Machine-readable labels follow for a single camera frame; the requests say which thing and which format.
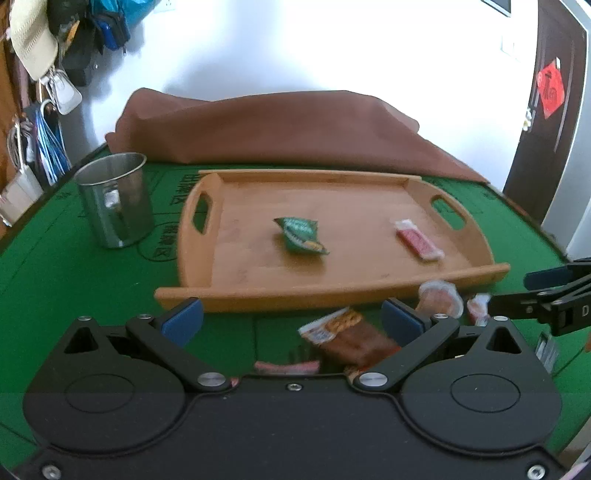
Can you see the white paper bag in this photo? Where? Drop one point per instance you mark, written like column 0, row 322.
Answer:
column 18, row 194

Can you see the wooden tray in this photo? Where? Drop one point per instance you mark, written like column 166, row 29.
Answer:
column 351, row 217

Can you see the blue bag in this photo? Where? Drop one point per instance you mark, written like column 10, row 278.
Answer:
column 115, row 23

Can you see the white wall switch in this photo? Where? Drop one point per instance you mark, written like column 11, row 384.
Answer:
column 509, row 48

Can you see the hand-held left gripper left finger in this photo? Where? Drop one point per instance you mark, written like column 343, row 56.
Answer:
column 182, row 321

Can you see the green snack packet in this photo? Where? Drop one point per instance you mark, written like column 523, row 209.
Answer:
column 300, row 235

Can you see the black bag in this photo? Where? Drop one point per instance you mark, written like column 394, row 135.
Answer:
column 81, row 55

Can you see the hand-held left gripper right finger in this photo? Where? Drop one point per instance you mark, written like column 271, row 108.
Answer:
column 399, row 323

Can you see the cream hat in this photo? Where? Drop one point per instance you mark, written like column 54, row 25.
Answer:
column 32, row 41

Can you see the pink snack packet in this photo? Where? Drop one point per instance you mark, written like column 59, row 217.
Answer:
column 286, row 368

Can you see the small white pink candy packet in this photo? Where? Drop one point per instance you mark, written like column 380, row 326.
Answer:
column 478, row 308

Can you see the red white snack packet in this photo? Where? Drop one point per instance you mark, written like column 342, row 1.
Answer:
column 418, row 240

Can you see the brown snack bar packet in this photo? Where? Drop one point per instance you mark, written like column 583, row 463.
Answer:
column 351, row 339

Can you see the red door decoration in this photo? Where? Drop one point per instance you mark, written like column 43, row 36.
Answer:
column 553, row 90

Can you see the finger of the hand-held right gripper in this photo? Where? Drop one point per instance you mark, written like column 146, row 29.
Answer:
column 512, row 305
column 547, row 278

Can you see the pink jelly cup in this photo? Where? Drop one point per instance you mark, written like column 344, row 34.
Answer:
column 438, row 297

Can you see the steel mug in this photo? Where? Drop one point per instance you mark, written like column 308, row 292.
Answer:
column 134, row 203

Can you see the wall picture frame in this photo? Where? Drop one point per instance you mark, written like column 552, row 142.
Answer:
column 498, row 7

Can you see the brown cloth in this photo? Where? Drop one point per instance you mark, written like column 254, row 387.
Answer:
column 277, row 129

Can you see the small door sticker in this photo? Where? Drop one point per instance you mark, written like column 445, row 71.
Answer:
column 529, row 119

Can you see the dark brown door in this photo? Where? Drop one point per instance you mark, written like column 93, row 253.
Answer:
column 558, row 152

